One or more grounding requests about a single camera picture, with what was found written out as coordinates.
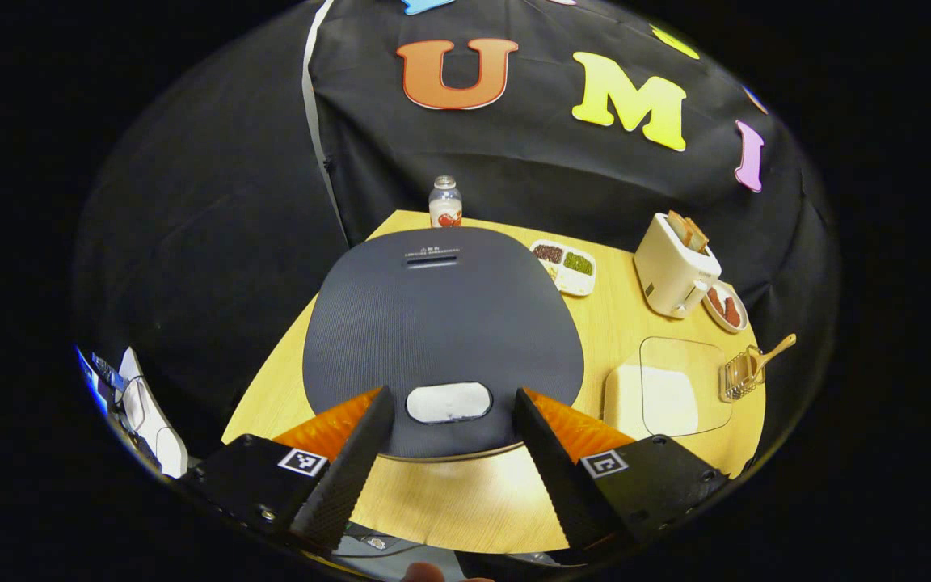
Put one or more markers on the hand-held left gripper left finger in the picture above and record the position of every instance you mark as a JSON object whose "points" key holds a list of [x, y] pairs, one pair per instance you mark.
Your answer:
{"points": [[344, 477]]}

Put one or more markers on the clear container of rice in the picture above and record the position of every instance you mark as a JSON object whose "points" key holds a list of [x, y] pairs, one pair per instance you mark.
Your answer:
{"points": [[667, 396]]}

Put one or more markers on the white sectioned bean dish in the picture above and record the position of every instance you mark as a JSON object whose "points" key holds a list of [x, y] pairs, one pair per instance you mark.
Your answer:
{"points": [[570, 275]]}

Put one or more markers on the brown meat piece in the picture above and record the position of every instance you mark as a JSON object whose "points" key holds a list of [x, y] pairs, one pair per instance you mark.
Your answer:
{"points": [[715, 301], [731, 312]]}

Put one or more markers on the black backdrop cloth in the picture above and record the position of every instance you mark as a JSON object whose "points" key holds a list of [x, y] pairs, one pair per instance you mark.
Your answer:
{"points": [[231, 202]]}

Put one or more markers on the small clear bottle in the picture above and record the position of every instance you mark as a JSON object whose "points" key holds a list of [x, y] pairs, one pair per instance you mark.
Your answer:
{"points": [[445, 206]]}

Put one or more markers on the white toaster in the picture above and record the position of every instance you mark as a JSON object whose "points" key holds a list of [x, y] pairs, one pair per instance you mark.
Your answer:
{"points": [[671, 275]]}

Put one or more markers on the computer monitor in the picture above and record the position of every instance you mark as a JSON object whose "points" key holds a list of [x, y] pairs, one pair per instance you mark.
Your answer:
{"points": [[102, 372]]}

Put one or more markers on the dark grey rice cooker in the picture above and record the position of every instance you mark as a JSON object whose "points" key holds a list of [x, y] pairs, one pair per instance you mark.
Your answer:
{"points": [[441, 323]]}

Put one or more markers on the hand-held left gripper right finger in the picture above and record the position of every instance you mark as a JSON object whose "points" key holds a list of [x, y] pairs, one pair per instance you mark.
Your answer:
{"points": [[558, 473]]}

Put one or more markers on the white round plate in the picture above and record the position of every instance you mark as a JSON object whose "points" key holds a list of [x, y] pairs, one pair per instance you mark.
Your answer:
{"points": [[736, 323]]}

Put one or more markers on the wooden spoon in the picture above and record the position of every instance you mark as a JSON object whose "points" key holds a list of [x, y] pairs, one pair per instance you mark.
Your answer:
{"points": [[764, 356]]}

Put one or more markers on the toast slice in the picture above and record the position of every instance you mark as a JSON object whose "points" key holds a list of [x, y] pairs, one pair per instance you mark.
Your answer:
{"points": [[697, 236], [678, 229]]}

